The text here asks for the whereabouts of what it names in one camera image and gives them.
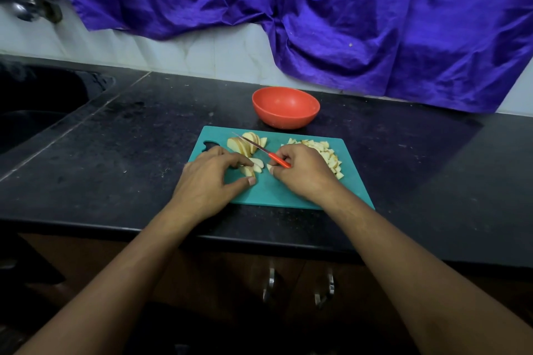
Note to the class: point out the person's left hand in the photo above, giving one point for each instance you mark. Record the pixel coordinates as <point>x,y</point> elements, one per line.
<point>206,188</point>

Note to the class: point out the person's right hand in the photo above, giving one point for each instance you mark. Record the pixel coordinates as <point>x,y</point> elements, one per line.
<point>306,176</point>

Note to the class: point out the pile of diced apple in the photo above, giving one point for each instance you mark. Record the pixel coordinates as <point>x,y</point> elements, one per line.
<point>329,155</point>

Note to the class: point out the teal plastic cutting board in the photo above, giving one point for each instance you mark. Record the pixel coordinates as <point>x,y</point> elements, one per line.
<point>354,180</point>

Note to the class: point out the orange bowl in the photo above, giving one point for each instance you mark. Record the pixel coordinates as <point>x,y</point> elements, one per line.
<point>286,107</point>

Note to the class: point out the person's left forearm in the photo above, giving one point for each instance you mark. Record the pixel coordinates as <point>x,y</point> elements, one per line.
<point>108,301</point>

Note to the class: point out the person's right forearm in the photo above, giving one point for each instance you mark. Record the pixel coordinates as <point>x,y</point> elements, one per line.
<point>433,284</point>

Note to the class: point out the purple cloth curtain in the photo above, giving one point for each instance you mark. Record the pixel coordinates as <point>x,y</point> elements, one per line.
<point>391,18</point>

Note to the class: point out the dark kitchen sink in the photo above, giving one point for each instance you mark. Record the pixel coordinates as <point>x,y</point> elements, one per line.
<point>37,109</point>

